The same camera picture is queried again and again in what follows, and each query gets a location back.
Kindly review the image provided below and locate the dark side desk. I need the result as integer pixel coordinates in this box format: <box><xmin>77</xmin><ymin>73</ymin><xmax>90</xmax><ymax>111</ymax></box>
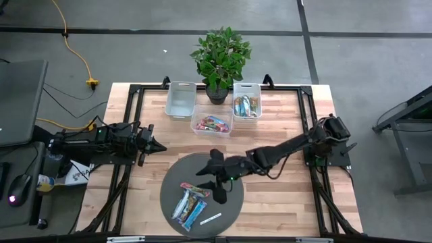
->
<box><xmin>0</xmin><ymin>140</ymin><xmax>47</xmax><ymax>229</ymax></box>

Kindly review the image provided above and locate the black metal side stand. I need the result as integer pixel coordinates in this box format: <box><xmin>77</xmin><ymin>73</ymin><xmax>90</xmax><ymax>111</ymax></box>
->
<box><xmin>372</xmin><ymin>85</ymin><xmax>432</xmax><ymax>197</ymax></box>

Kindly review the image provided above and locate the grey laptop computer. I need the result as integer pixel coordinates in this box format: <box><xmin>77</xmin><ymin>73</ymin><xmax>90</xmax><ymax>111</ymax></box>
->
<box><xmin>0</xmin><ymin>59</ymin><xmax>49</xmax><ymax>149</ymax></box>

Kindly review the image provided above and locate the black plant pot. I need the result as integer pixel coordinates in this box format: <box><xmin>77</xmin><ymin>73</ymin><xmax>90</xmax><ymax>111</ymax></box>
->
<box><xmin>205</xmin><ymin>83</ymin><xmax>231</xmax><ymax>106</ymax></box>

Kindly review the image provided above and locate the black metal table frame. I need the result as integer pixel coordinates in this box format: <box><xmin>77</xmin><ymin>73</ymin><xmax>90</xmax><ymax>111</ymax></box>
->
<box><xmin>80</xmin><ymin>74</ymin><xmax>364</xmax><ymax>237</ymax></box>

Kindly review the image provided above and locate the long yellow extension cable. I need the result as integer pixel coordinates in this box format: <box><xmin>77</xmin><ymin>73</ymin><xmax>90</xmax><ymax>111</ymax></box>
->
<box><xmin>49</xmin><ymin>0</ymin><xmax>101</xmax><ymax>91</ymax></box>

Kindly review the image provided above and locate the clear plastic bin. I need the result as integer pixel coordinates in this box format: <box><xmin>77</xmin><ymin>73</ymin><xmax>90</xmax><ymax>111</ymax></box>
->
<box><xmin>190</xmin><ymin>104</ymin><xmax>235</xmax><ymax>138</ymax></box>

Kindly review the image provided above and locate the light blue granola bar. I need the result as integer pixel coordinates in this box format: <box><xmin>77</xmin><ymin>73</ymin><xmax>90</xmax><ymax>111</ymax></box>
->
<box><xmin>181</xmin><ymin>198</ymin><xmax>208</xmax><ymax>232</ymax></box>

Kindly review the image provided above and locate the white printed paper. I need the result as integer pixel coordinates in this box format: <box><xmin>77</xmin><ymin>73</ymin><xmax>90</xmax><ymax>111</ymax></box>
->
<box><xmin>63</xmin><ymin>159</ymin><xmax>96</xmax><ymax>187</ymax></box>

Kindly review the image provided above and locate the dark blue Chewy granola bar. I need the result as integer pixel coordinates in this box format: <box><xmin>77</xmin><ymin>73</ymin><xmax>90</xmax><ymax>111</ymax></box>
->
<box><xmin>174</xmin><ymin>193</ymin><xmax>200</xmax><ymax>224</ymax></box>

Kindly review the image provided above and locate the white printed label strip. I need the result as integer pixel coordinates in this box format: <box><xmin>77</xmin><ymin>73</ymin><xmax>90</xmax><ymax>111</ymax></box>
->
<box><xmin>199</xmin><ymin>212</ymin><xmax>223</xmax><ymax>226</ymax></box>

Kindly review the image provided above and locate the short yellow power cable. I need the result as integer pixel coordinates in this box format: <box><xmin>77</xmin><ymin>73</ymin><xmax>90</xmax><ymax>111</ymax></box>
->
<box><xmin>35</xmin><ymin>116</ymin><xmax>98</xmax><ymax>132</ymax></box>

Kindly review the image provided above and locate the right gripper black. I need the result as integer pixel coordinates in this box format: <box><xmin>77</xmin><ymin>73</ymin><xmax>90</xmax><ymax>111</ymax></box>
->
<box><xmin>195</xmin><ymin>148</ymin><xmax>257</xmax><ymax>205</ymax></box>

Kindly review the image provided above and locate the black computer mouse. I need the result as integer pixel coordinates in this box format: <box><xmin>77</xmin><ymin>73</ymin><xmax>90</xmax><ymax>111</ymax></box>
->
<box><xmin>7</xmin><ymin>173</ymin><xmax>32</xmax><ymax>208</ymax></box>

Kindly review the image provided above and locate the white plastic bin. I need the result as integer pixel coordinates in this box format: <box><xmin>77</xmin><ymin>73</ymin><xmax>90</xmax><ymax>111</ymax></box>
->
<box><xmin>232</xmin><ymin>82</ymin><xmax>264</xmax><ymax>124</ymax></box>
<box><xmin>164</xmin><ymin>80</ymin><xmax>198</xmax><ymax>122</ymax></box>

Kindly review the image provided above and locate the round grey woven placemat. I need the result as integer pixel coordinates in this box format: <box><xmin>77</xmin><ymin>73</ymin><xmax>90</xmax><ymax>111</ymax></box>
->
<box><xmin>159</xmin><ymin>152</ymin><xmax>245</xmax><ymax>238</ymax></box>

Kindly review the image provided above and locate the small plastic bottle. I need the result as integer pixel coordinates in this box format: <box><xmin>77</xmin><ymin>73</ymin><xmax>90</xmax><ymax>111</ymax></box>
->
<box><xmin>36</xmin><ymin>173</ymin><xmax>57</xmax><ymax>193</ymax></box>

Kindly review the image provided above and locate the white and blue granola bar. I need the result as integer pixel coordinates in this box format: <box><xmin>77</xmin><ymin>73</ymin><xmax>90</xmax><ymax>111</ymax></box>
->
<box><xmin>171</xmin><ymin>189</ymin><xmax>191</xmax><ymax>221</ymax></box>

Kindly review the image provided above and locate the green leafy potted tree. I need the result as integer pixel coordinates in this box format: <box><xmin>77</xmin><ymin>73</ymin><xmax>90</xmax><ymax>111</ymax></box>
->
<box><xmin>189</xmin><ymin>26</ymin><xmax>253</xmax><ymax>91</ymax></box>

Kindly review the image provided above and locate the silver table bracket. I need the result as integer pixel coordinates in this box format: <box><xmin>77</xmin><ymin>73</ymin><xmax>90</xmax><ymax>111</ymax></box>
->
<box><xmin>106</xmin><ymin>236</ymin><xmax>146</xmax><ymax>243</ymax></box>
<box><xmin>295</xmin><ymin>237</ymin><xmax>335</xmax><ymax>243</ymax></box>

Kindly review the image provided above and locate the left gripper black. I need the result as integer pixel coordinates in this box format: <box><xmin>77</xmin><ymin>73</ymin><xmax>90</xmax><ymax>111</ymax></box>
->
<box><xmin>136</xmin><ymin>124</ymin><xmax>168</xmax><ymax>167</ymax></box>

